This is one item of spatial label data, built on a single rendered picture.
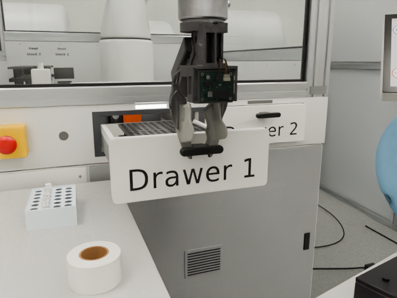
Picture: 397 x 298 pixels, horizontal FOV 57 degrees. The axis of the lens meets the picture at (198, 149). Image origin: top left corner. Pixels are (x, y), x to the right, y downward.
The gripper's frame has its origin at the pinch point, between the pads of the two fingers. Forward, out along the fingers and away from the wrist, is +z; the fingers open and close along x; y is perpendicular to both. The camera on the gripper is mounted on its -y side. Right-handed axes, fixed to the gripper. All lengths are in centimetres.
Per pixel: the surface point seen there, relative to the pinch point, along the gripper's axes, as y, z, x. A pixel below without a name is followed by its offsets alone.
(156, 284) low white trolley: 14.3, 14.4, -11.1
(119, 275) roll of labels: 12.4, 13.1, -15.7
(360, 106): -147, 17, 176
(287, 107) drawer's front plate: -33, -1, 39
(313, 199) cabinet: -35, 29, 53
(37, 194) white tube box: -18.2, 11.2, -27.2
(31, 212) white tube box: -8.5, 10.9, -27.6
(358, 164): -143, 58, 175
